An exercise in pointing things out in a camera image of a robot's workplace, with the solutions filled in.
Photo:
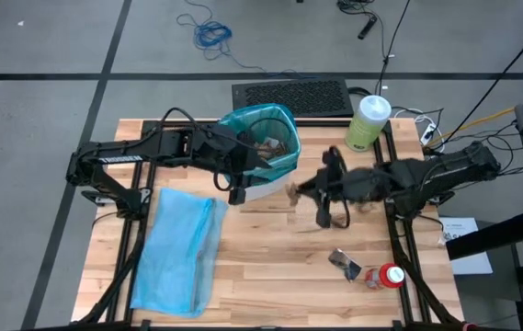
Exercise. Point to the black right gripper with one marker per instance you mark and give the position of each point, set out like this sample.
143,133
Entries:
344,184

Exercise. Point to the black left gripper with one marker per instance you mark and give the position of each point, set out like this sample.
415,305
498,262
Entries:
224,151

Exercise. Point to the white plastic trash bin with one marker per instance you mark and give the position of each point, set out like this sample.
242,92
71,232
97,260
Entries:
265,190

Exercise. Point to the silver foil wrapper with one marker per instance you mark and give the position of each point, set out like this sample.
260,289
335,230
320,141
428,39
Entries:
344,264

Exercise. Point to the blue plastic trash bag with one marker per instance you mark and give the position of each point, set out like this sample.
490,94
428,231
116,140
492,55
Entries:
178,253

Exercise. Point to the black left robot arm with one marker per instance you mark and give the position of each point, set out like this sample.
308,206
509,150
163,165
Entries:
151,149

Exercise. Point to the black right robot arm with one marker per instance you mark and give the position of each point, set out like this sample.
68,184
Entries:
449,170

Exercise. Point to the black perforated computer case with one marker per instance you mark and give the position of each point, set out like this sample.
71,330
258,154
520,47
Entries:
288,99

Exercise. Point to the green wipes canister white lid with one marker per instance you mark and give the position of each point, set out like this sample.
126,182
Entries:
367,126

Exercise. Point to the white power strip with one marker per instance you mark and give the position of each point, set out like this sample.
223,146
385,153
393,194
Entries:
428,134

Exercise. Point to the white printed paper sheet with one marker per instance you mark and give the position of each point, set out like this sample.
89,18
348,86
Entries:
461,227

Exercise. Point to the black silver table clamp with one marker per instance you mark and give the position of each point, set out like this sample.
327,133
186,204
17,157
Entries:
95,197

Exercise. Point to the black power strip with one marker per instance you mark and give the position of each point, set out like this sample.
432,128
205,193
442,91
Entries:
367,27

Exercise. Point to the black furniture beam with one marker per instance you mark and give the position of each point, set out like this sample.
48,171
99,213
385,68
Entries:
495,234

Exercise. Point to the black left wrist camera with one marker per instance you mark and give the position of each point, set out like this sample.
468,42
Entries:
237,196

